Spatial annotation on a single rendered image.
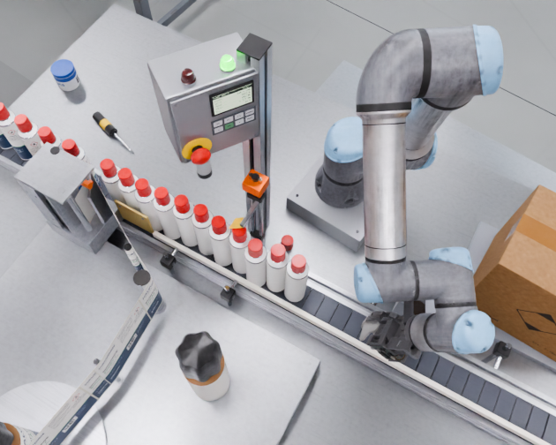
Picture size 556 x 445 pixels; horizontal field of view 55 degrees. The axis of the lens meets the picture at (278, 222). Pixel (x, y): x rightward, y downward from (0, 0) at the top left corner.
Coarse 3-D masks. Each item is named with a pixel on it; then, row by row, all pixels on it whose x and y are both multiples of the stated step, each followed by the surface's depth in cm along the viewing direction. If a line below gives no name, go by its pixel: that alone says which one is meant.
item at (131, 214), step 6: (120, 204) 134; (120, 210) 139; (126, 210) 136; (132, 210) 134; (126, 216) 140; (132, 216) 137; (138, 216) 135; (144, 216) 133; (132, 222) 142; (138, 222) 139; (144, 222) 137; (150, 222) 136; (144, 228) 140; (150, 228) 138
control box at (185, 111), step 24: (192, 48) 93; (216, 48) 93; (168, 72) 90; (216, 72) 91; (240, 72) 91; (168, 96) 88; (192, 96) 89; (168, 120) 96; (192, 120) 94; (192, 144) 100; (216, 144) 103
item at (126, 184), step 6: (126, 168) 128; (120, 174) 127; (126, 174) 127; (120, 180) 127; (126, 180) 127; (132, 180) 129; (120, 186) 130; (126, 186) 129; (132, 186) 130; (126, 192) 130; (132, 192) 130; (126, 198) 133; (132, 198) 132; (132, 204) 135; (138, 204) 136; (138, 210) 138
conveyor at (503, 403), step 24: (264, 288) 136; (312, 312) 134; (336, 312) 134; (336, 336) 131; (408, 360) 128; (432, 360) 129; (456, 384) 126; (480, 384) 126; (504, 408) 124; (528, 408) 124; (528, 432) 122; (552, 432) 122
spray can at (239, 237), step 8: (232, 232) 121; (240, 232) 120; (248, 232) 125; (232, 240) 124; (240, 240) 122; (248, 240) 124; (232, 248) 125; (240, 248) 124; (232, 256) 130; (240, 256) 128; (232, 264) 138; (240, 264) 132; (240, 272) 137
